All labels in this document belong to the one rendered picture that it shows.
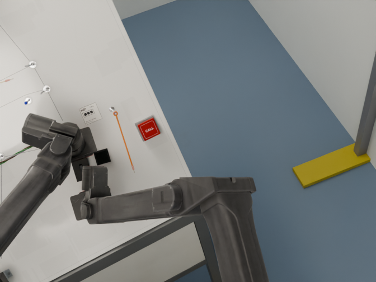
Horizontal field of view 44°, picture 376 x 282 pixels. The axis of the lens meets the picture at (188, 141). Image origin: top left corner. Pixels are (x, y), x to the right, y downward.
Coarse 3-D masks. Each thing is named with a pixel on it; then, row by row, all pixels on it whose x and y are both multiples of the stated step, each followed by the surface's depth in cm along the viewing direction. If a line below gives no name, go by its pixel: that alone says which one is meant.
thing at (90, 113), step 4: (92, 104) 129; (96, 104) 129; (80, 108) 128; (84, 108) 128; (88, 108) 129; (92, 108) 129; (96, 108) 129; (80, 112) 128; (84, 112) 129; (88, 112) 129; (92, 112) 129; (96, 112) 130; (84, 116) 129; (88, 116) 129; (92, 116) 129; (96, 116) 130; (100, 116) 130; (84, 120) 129; (88, 120) 129; (92, 120) 130; (96, 120) 130
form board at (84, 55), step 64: (0, 0) 119; (64, 0) 123; (0, 64) 121; (64, 64) 125; (128, 64) 130; (0, 128) 124; (128, 128) 132; (0, 192) 127; (64, 192) 131; (128, 192) 136; (64, 256) 134
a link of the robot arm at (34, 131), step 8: (32, 120) 104; (40, 120) 104; (48, 120) 105; (24, 128) 103; (32, 128) 103; (40, 128) 103; (48, 128) 104; (24, 136) 103; (32, 136) 102; (40, 136) 102; (48, 136) 102; (56, 136) 101; (64, 136) 101; (32, 144) 104; (40, 144) 103; (56, 144) 99; (64, 144) 99; (56, 152) 97; (64, 152) 98
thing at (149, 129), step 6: (150, 120) 130; (138, 126) 130; (144, 126) 130; (150, 126) 130; (156, 126) 131; (144, 132) 130; (150, 132) 131; (156, 132) 131; (144, 138) 131; (150, 138) 131
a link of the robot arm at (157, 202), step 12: (132, 192) 90; (144, 192) 85; (156, 192) 74; (168, 192) 71; (180, 192) 71; (96, 204) 102; (108, 204) 98; (120, 204) 93; (132, 204) 89; (144, 204) 84; (156, 204) 74; (168, 204) 71; (180, 204) 71; (96, 216) 101; (108, 216) 98; (120, 216) 93; (132, 216) 89; (144, 216) 85; (156, 216) 81; (168, 216) 76; (180, 216) 77
